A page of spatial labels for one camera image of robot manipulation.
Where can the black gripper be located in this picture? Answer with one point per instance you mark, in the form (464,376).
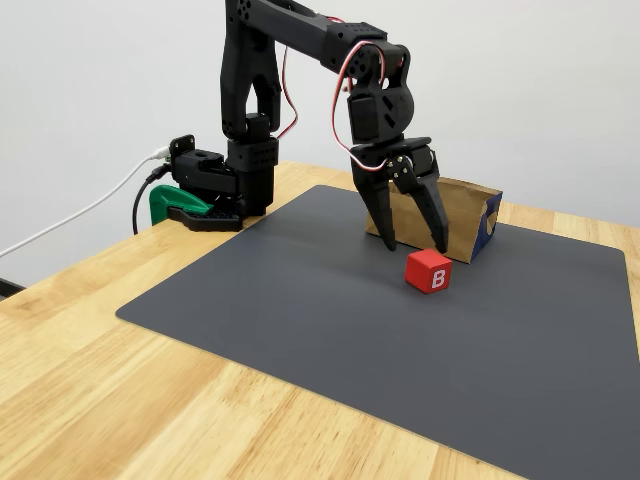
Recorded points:
(371,161)

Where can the red cube with white letter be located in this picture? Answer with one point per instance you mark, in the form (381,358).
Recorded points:
(422,267)

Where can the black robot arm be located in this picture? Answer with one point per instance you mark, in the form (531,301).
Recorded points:
(300,30)

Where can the brown paper box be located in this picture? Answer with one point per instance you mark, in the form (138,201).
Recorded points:
(465,220)

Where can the dark grey mat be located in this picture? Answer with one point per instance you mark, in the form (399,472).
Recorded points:
(300,325)

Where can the black controller board holder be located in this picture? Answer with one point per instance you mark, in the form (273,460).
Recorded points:
(181,145)

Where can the green table clamp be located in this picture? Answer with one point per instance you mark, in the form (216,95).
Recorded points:
(165,200)

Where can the black background object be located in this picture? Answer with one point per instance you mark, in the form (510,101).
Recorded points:
(7,287)

